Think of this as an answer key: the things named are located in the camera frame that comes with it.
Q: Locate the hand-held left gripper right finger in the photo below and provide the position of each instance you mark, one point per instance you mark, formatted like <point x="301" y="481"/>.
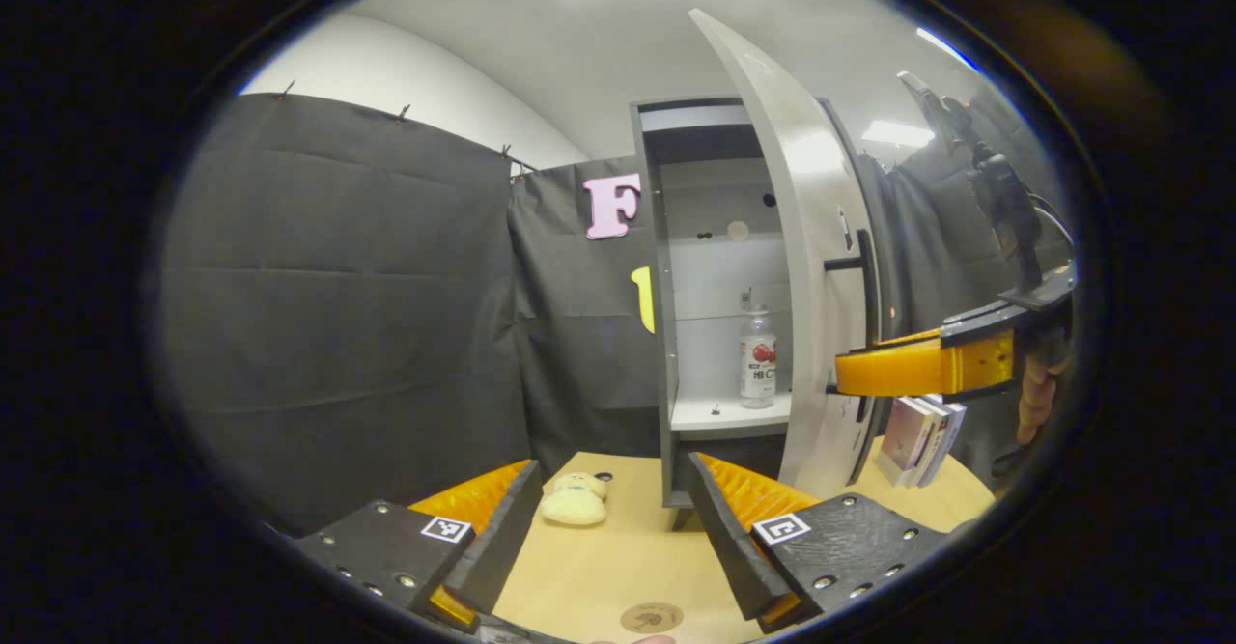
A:
<point x="724" y="538"/>

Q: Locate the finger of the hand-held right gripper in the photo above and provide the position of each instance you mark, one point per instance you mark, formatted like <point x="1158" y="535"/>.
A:
<point x="917" y="366"/>

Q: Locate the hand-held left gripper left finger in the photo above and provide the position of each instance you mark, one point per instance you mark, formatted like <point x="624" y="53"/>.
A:
<point x="502" y="547"/>

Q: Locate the round brown coaster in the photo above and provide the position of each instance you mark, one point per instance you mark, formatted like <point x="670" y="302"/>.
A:
<point x="652" y="618"/>

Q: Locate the clear bottle with red label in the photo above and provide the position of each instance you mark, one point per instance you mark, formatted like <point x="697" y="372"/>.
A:
<point x="758" y="374"/>

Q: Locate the grey cabinet door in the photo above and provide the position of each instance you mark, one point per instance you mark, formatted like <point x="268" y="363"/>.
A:
<point x="811" y="238"/>

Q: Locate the dark grey cabinet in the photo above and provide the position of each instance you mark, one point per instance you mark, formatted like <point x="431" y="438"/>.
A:
<point x="724" y="419"/>

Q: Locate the grey book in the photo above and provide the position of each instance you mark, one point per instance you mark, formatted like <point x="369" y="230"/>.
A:
<point x="935" y="441"/>

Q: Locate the cream plush toy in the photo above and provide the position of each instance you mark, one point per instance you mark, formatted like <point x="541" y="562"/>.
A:
<point x="575" y="504"/>

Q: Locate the black backdrop cloth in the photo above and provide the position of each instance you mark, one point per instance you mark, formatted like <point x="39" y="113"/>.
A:
<point x="338" y="335"/>

